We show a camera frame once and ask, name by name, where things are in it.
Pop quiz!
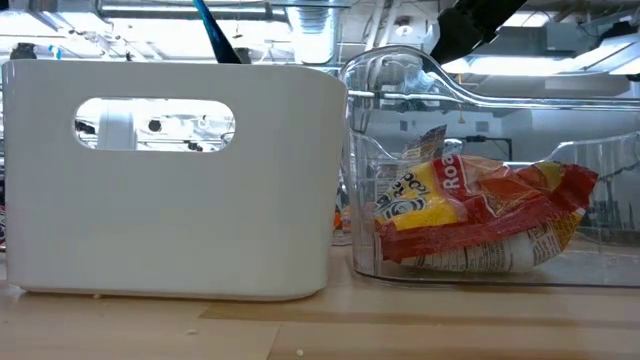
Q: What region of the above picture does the red yellow ramen packet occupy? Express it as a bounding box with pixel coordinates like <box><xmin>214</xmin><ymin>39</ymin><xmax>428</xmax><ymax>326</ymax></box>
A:
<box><xmin>374</xmin><ymin>124</ymin><xmax>600</xmax><ymax>275</ymax></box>

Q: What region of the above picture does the rainbow metal spoon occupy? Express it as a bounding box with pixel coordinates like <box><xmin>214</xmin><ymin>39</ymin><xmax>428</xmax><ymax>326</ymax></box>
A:
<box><xmin>192</xmin><ymin>0</ymin><xmax>243</xmax><ymax>65</ymax></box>

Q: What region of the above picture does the large clear plastic bin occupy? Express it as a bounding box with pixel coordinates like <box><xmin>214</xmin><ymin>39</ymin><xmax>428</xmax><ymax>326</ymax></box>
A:
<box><xmin>339</xmin><ymin>44</ymin><xmax>640</xmax><ymax>290</ymax></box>

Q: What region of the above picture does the white plastic bin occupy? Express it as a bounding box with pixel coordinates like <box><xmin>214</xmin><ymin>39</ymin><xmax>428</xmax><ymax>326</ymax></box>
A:
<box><xmin>1</xmin><ymin>58</ymin><xmax>350</xmax><ymax>302</ymax></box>

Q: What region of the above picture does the white building column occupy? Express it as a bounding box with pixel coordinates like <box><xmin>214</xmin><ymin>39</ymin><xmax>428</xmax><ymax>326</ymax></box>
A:
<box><xmin>97</xmin><ymin>107</ymin><xmax>137</xmax><ymax>151</ymax></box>

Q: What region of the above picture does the black ceiling device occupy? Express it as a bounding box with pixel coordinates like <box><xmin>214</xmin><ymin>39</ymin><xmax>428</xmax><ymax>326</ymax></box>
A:
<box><xmin>9</xmin><ymin>42</ymin><xmax>39</xmax><ymax>64</ymax></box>

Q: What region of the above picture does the silver ceiling air duct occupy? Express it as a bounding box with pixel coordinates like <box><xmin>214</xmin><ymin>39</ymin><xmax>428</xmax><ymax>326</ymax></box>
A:
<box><xmin>285</xmin><ymin>0</ymin><xmax>346</xmax><ymax>66</ymax></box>

